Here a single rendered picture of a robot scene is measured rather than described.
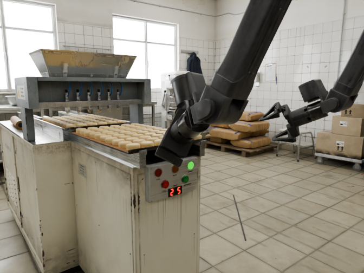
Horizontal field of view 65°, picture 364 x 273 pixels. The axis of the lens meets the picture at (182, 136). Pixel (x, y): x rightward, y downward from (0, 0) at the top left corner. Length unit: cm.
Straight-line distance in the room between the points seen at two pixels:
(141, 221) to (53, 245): 79
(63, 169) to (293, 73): 440
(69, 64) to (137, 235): 101
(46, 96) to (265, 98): 454
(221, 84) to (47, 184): 134
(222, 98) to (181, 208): 81
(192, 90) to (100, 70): 126
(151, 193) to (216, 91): 66
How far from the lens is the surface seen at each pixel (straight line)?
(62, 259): 191
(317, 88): 102
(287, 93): 543
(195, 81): 59
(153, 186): 110
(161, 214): 120
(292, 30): 550
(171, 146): 66
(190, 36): 626
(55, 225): 180
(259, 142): 501
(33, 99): 162
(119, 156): 117
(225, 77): 52
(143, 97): 187
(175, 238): 130
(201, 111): 53
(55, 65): 171
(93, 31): 522
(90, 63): 176
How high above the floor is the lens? 113
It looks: 10 degrees down
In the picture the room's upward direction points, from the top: straight up
